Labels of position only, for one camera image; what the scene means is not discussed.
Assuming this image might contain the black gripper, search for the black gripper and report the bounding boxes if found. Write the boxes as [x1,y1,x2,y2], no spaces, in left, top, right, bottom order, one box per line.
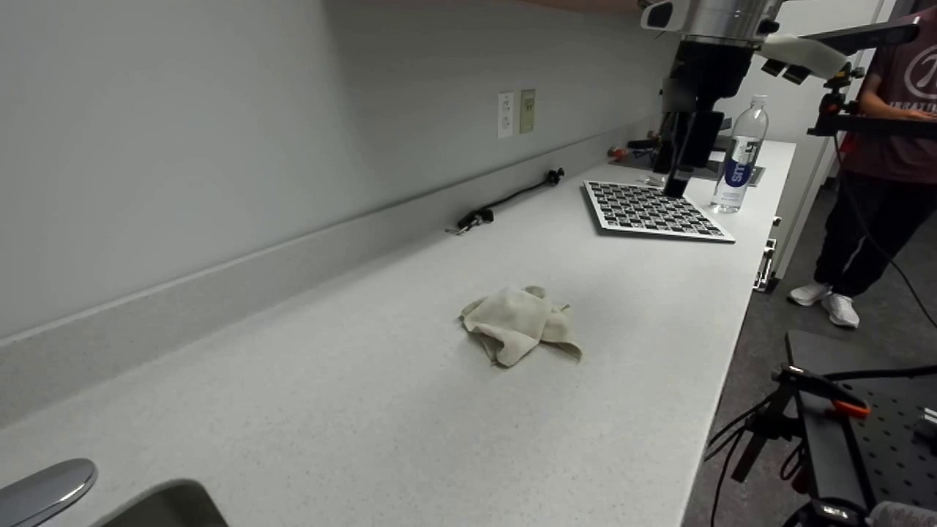
[653,38,759,202]

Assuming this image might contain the cream wiping cloth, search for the cream wiping cloth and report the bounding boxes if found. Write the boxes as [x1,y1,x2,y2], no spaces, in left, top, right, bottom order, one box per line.
[457,281,586,372]

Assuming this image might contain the clear plastic water bottle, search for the clear plastic water bottle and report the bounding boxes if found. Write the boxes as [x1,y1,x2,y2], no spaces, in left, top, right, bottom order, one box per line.
[707,93,773,218]

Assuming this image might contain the red black hand tool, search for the red black hand tool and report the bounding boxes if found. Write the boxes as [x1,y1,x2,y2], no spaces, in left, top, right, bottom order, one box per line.
[602,138,665,170]

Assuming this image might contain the black white checkerboard plate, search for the black white checkerboard plate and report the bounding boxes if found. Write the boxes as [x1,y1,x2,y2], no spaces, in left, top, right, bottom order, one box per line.
[579,176,738,245]

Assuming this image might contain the person in maroon shirt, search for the person in maroon shirt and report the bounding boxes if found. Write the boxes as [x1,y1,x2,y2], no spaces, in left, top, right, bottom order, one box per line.
[784,0,937,333]

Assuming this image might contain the long black tool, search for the long black tool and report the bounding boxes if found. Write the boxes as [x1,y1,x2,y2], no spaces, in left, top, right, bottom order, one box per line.
[453,163,568,235]

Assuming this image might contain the black perforated breadboard table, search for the black perforated breadboard table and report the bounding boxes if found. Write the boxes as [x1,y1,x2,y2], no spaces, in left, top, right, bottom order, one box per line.
[781,327,937,521]

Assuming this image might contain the steel sink basin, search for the steel sink basin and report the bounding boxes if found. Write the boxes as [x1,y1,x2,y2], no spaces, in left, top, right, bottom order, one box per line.
[90,475,234,527]

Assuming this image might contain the chrome faucet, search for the chrome faucet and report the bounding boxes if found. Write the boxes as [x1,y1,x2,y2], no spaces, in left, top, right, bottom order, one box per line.
[0,456,103,527]

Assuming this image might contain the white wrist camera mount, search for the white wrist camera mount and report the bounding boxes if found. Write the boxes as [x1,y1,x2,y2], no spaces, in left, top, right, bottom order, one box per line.
[759,32,851,85]

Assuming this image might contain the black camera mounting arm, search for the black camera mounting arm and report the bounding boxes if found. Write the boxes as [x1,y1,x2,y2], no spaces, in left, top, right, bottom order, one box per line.
[805,66,937,141]

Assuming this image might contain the yellowish wall plate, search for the yellowish wall plate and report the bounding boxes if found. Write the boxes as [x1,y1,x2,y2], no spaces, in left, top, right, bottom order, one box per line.
[514,85,539,138]

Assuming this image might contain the white wall outlet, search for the white wall outlet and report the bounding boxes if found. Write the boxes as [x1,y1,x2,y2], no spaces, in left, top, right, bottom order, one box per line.
[494,91,517,144]

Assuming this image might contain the black stereo camera bar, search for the black stereo camera bar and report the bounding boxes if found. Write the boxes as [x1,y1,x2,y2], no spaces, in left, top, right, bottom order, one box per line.
[811,8,924,52]

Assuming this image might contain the black tripod with red handle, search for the black tripod with red handle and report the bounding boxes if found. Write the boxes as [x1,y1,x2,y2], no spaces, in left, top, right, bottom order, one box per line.
[702,360,879,486]

